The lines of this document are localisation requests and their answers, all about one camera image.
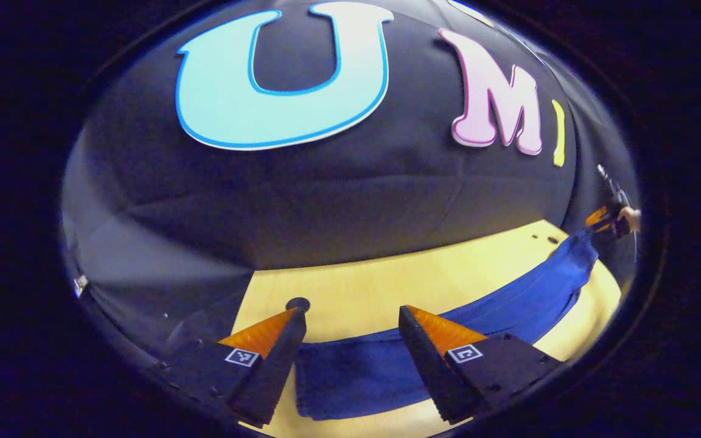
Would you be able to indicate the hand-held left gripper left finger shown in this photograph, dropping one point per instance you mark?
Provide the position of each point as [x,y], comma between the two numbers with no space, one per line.
[271,371]

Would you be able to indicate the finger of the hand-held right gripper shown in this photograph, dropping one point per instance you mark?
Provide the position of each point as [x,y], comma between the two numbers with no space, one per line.
[597,218]

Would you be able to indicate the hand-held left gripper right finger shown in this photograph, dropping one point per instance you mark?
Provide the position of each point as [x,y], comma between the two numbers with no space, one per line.
[426,371]

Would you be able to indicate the blue jeans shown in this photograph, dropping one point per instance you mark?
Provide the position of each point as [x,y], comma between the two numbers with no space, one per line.
[362,377]

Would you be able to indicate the black backdrop cloth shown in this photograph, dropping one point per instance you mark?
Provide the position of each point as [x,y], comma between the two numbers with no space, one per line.
[326,201]

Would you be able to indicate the small silver clip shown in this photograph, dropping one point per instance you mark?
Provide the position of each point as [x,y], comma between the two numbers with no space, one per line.
[81,285]

